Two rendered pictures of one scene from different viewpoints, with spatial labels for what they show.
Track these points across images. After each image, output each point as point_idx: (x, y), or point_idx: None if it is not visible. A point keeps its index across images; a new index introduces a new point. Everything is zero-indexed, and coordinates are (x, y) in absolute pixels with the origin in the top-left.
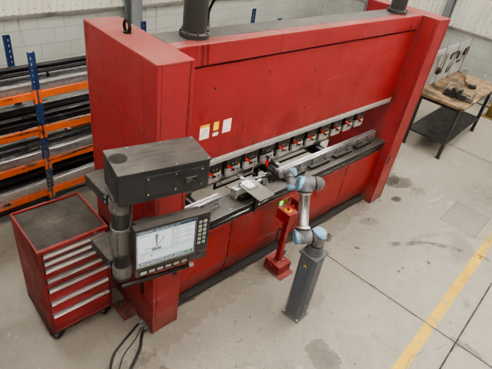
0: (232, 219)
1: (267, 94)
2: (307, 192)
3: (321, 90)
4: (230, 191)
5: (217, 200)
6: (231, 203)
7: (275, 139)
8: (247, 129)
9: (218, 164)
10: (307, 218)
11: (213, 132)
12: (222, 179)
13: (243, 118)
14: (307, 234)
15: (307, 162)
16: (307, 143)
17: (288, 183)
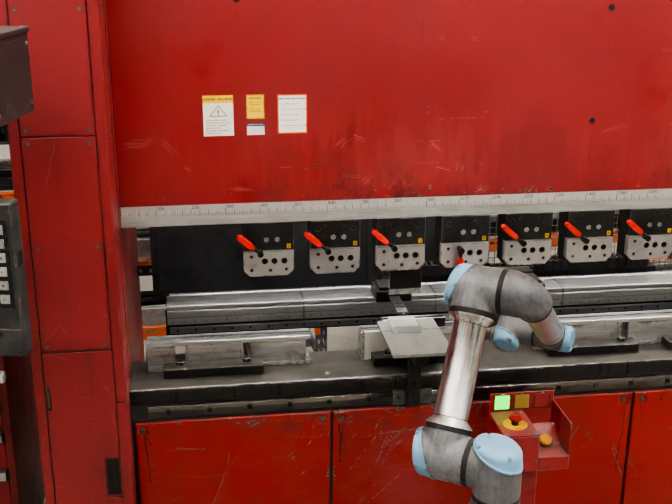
0: (331, 406)
1: (427, 51)
2: (467, 310)
3: (655, 79)
4: (358, 338)
5: (300, 345)
6: (345, 365)
7: (489, 202)
8: (368, 144)
9: (280, 225)
10: (461, 394)
11: (248, 122)
12: (370, 320)
13: (348, 105)
14: (449, 444)
15: (656, 326)
16: (637, 251)
17: (497, 325)
